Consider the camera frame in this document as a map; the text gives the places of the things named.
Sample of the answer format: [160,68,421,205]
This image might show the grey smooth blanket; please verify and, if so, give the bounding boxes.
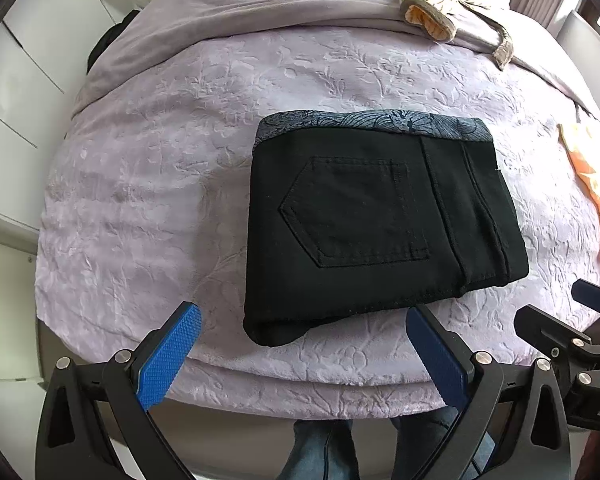
[69,0,600,126]

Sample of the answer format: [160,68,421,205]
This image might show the lilac embossed bedspread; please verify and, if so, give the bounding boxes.
[36,27,600,420]

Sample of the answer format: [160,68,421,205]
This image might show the white wardrobe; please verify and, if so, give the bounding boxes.
[0,0,131,411]

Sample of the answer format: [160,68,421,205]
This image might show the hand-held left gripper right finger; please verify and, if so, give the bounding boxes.
[405,304,570,480]

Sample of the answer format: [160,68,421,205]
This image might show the black pants with grey lining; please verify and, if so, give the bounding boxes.
[242,108,531,347]

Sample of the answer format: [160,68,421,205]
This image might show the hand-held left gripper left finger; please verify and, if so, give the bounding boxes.
[36,301,202,480]

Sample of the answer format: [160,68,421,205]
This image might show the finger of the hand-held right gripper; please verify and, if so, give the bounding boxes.
[571,280,600,318]
[513,305,600,363]

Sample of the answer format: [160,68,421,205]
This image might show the person's blue jeans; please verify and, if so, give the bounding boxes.
[280,406,497,480]

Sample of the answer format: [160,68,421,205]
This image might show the black bag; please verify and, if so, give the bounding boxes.
[86,10,135,70]

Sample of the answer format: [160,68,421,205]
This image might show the orange cloth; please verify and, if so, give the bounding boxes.
[557,122,600,264]

